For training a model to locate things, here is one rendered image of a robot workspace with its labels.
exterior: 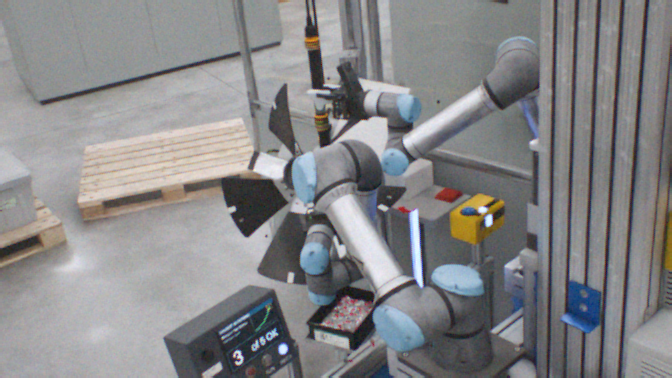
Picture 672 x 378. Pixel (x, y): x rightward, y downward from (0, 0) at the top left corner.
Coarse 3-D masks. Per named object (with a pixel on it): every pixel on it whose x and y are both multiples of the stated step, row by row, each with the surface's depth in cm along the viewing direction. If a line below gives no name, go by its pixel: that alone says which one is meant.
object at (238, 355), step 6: (234, 348) 175; (240, 348) 176; (228, 354) 174; (234, 354) 175; (240, 354) 176; (246, 354) 177; (234, 360) 175; (240, 360) 176; (246, 360) 177; (234, 366) 175; (240, 366) 176
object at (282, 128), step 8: (280, 88) 266; (280, 96) 265; (280, 104) 265; (288, 104) 259; (272, 112) 272; (280, 112) 265; (288, 112) 259; (272, 120) 274; (280, 120) 266; (288, 120) 259; (272, 128) 275; (280, 128) 268; (288, 128) 259; (280, 136) 270; (288, 136) 261; (288, 144) 264
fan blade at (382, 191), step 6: (384, 186) 240; (390, 186) 239; (378, 192) 237; (384, 192) 236; (390, 192) 235; (396, 192) 235; (402, 192) 234; (378, 198) 234; (384, 198) 233; (396, 198) 232; (378, 204) 232; (384, 204) 231; (390, 204) 231; (378, 210) 230; (378, 216) 228
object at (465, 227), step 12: (468, 204) 247; (480, 204) 246; (456, 216) 243; (468, 216) 240; (480, 216) 240; (504, 216) 250; (456, 228) 245; (468, 228) 241; (492, 228) 246; (468, 240) 243; (480, 240) 243
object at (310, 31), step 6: (306, 18) 222; (306, 24) 223; (312, 24) 223; (306, 30) 222; (312, 30) 222; (306, 36) 223; (312, 36) 223; (318, 132) 237; (324, 132) 237; (318, 138) 238; (324, 138) 237; (324, 144) 238
